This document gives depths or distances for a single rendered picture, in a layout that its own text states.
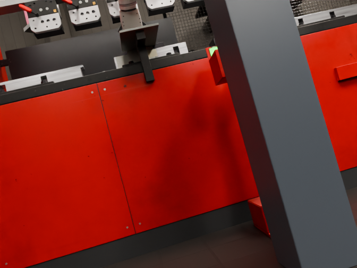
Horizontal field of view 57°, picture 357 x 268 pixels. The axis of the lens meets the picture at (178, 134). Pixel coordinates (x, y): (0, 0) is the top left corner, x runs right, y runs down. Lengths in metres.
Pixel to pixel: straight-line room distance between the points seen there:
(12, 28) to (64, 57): 3.32
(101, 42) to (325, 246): 1.88
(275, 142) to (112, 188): 0.89
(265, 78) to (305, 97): 0.12
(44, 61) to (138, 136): 1.04
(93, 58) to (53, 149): 0.92
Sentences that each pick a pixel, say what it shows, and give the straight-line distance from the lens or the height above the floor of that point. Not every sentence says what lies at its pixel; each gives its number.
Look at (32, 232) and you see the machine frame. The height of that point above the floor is 0.24.
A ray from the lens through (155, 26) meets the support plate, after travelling 1.57.
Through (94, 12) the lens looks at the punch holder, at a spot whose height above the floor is 1.22.
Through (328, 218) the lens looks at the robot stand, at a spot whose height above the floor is 0.14.
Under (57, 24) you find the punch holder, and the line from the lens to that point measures 1.85.
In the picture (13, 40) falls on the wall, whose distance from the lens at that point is 5.58.
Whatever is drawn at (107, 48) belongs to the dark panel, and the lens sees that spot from 2.35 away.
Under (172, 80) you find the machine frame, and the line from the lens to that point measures 1.62.
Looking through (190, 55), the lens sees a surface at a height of 0.86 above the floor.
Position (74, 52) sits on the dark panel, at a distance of 2.37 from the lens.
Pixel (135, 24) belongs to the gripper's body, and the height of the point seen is 1.07.
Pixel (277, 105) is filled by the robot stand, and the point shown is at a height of 0.47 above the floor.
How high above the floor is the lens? 0.42
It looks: 3 degrees up
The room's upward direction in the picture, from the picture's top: 15 degrees counter-clockwise
